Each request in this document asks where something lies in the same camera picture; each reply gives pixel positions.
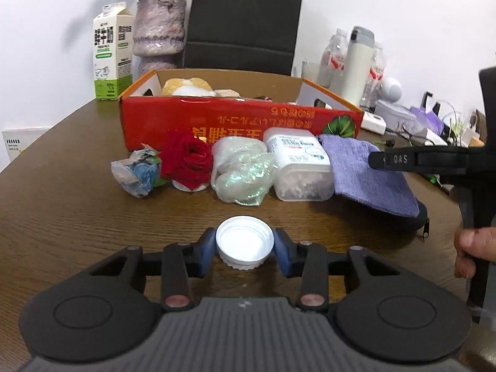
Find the white round speaker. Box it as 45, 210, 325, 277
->
378, 77, 404, 103

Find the purple plastic bag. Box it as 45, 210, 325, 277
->
411, 104, 446, 134

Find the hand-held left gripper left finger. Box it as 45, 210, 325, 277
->
88, 228, 217, 311

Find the clear container white lid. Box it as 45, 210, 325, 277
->
263, 127, 336, 202

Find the red rose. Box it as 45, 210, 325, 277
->
154, 130, 215, 193

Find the black paper bag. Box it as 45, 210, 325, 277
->
182, 0, 305, 76

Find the red cardboard box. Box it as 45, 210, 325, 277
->
118, 69, 365, 152

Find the white thermos grey lid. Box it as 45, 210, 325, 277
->
339, 26, 376, 106

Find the purple cloth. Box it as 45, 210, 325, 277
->
318, 134, 421, 218

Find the mottled pink vase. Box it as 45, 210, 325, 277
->
132, 0, 187, 80

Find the wooden desktop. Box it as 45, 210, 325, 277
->
0, 97, 496, 372

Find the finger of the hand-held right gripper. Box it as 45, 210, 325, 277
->
368, 146, 486, 176

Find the dark zipper pouch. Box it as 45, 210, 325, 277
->
382, 197, 430, 243

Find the yellow white plush toy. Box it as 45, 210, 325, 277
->
162, 77, 218, 97

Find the iridescent plastic bag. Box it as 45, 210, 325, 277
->
210, 138, 279, 206

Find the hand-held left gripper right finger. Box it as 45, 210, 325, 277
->
272, 228, 402, 312

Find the white power bank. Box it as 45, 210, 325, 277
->
360, 110, 388, 134

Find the crumpled blue wrapper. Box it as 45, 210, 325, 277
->
111, 143, 162, 199

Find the clear drinking glass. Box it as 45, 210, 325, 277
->
301, 60, 322, 85

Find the white green milk carton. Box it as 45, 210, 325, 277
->
92, 2, 136, 100

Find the white bottle cap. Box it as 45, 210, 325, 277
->
215, 216, 275, 270

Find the person's right hand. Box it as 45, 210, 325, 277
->
454, 227, 496, 279

